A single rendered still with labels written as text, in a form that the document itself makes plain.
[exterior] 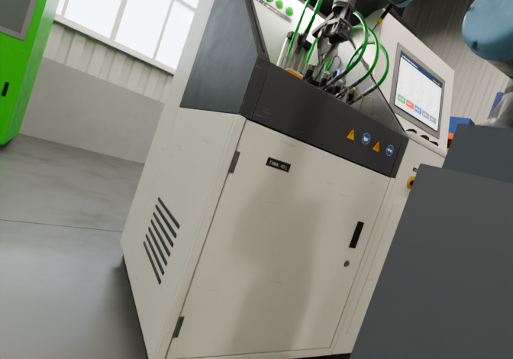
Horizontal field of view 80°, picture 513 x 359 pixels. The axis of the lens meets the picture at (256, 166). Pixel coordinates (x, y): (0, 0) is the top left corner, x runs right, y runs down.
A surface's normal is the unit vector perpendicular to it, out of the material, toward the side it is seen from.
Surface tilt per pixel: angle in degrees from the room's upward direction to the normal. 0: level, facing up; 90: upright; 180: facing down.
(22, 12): 90
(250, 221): 90
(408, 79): 76
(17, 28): 90
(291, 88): 90
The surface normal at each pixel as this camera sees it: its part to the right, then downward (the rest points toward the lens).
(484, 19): -0.89, -0.15
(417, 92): 0.55, -0.04
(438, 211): -0.75, -0.23
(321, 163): 0.48, 0.20
